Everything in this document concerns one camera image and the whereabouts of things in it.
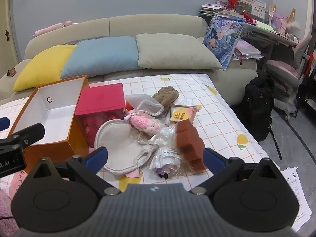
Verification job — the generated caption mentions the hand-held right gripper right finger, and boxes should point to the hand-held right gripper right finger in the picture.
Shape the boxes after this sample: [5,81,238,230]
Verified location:
[190,148,284,195]

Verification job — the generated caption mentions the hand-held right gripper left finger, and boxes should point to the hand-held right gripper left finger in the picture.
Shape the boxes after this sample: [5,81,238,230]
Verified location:
[27,147,121,196]

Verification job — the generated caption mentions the cream round fabric pad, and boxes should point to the cream round fabric pad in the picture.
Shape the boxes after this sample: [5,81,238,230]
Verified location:
[94,119,158,176]

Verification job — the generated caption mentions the orange cardboard box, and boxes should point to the orange cardboard box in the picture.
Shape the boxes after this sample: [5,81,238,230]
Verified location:
[8,75,90,173]

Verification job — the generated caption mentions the clear plastic packet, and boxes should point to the clear plastic packet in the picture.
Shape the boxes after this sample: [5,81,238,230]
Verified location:
[149,126,184,179]

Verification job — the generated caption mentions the yellow pink foil packet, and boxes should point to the yellow pink foil packet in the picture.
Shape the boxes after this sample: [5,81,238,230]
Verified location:
[170,104,201,124]

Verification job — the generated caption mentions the pink white crochet doll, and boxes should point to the pink white crochet doll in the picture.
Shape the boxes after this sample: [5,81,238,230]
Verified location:
[124,109,163,136]

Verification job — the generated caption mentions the white plastic bag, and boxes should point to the white plastic bag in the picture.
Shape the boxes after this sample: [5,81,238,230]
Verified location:
[176,97,197,107]

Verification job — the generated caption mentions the white paper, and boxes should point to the white paper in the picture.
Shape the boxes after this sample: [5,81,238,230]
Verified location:
[127,94,165,117]

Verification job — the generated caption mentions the brown plush scarf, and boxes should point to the brown plush scarf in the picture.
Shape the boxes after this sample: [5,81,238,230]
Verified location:
[152,86,180,118]

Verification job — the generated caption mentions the pink printed cloth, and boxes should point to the pink printed cloth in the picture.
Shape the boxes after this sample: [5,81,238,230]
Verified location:
[9,171,29,200]

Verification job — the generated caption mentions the brown sponge block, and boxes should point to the brown sponge block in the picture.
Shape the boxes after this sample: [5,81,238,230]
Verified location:
[175,118,207,172]

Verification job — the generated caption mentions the pink cloth piece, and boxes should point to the pink cloth piece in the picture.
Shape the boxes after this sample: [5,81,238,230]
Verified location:
[122,169,142,178]

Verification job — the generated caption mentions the pink fluffy rug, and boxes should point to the pink fluffy rug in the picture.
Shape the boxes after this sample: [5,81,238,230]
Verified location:
[0,188,19,237]

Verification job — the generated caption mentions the red lidded clear box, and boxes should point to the red lidded clear box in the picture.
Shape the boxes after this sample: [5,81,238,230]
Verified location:
[74,83,125,149]

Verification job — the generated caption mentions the yellow pillow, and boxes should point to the yellow pillow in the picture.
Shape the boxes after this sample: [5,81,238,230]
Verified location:
[13,44,77,92]

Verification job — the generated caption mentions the black backpack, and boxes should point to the black backpack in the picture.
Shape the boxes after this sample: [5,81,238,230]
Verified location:
[238,75,275,142]

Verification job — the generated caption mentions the stack of white papers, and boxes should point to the stack of white papers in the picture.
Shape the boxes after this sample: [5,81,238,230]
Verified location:
[280,166,313,232]

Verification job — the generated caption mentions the pink plush bolster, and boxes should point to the pink plush bolster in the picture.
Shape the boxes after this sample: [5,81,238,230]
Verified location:
[33,20,72,36]

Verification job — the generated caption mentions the pink grey desk chair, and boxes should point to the pink grey desk chair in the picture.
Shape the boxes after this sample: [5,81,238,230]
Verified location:
[265,33,313,121]

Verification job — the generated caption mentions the cream door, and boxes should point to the cream door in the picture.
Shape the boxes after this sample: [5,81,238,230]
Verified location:
[0,0,20,65]

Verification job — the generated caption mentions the pink folders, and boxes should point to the pink folders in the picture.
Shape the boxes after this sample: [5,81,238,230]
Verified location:
[233,41,264,61]

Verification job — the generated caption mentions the grey beige pillow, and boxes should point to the grey beige pillow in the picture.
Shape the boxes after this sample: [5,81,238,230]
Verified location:
[136,33,224,70]

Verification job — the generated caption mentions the blue printed pillow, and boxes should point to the blue printed pillow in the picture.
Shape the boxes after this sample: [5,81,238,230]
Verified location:
[202,15,245,70]

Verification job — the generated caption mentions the grey desk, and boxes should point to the grey desk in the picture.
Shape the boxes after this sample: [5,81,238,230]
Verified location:
[241,21,299,62]

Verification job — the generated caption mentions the beige sofa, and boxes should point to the beige sofa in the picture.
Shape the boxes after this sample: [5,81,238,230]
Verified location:
[0,15,258,104]

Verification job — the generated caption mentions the stack of books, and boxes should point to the stack of books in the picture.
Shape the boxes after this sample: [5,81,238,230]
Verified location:
[199,3,245,20]

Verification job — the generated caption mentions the purple plush unicorn bag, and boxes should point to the purple plush unicorn bag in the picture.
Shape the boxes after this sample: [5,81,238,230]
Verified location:
[272,5,302,35]

